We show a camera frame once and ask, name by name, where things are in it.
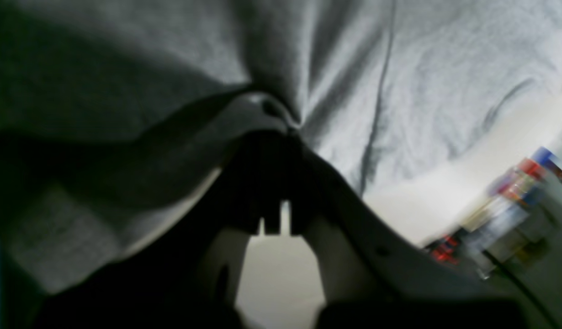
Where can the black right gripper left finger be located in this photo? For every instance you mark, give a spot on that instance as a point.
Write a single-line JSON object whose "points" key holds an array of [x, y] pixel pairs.
{"points": [[248, 192]]}

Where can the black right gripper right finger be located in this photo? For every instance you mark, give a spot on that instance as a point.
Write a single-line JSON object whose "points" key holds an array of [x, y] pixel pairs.
{"points": [[359, 257]]}

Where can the grey T-shirt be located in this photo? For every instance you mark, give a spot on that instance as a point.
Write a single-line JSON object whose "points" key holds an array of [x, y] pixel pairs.
{"points": [[117, 116]]}

